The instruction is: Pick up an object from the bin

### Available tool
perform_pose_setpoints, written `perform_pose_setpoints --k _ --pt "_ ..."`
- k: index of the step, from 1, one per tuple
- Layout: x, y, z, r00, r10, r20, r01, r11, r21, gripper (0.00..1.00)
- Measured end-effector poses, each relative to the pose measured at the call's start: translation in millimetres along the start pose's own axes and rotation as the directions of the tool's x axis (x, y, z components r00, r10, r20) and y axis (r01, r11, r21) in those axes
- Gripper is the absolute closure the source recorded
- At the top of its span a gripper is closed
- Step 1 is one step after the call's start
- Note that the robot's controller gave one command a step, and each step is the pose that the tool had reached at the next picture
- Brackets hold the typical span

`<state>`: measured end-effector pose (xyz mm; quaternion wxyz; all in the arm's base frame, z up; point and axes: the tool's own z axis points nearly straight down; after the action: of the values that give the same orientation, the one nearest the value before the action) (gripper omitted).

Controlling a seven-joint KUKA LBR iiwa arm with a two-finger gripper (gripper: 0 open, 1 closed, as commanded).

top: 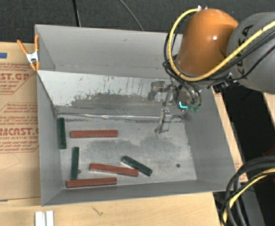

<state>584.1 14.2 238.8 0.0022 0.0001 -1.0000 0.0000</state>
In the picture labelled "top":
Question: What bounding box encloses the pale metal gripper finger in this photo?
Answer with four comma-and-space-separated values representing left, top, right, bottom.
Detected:
155, 108, 172, 135
148, 81, 167, 101

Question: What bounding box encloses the grey metal bin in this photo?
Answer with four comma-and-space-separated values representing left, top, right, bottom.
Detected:
34, 24, 241, 207

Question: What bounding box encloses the brown cardboard board, red print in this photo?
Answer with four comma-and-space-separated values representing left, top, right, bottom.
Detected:
0, 40, 42, 202

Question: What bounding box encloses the dark green flat block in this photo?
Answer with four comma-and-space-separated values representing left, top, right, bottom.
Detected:
121, 155, 154, 177
57, 117, 67, 150
70, 146, 80, 181

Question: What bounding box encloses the red-brown flat block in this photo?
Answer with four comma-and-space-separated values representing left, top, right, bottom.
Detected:
70, 129, 119, 139
65, 177, 118, 189
89, 163, 140, 178

